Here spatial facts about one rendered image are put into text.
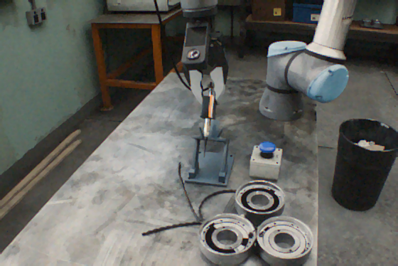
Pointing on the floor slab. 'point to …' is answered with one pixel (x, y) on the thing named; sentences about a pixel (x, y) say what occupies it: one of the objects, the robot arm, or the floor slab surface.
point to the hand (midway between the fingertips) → (210, 100)
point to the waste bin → (362, 162)
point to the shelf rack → (387, 35)
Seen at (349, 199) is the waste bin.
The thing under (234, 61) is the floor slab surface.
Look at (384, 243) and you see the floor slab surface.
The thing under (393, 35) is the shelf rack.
